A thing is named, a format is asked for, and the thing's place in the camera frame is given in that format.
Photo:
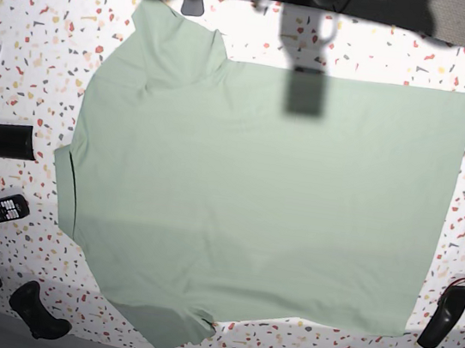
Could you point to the grey monitor stand foot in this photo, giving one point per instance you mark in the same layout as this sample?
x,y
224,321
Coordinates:
x,y
193,8

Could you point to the black game controller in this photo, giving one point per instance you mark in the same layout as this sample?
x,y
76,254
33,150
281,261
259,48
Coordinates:
x,y
25,301

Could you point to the black curved handle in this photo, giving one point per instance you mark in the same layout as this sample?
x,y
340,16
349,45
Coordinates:
x,y
450,309

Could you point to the light green T-shirt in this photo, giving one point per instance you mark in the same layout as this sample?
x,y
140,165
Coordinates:
x,y
203,189

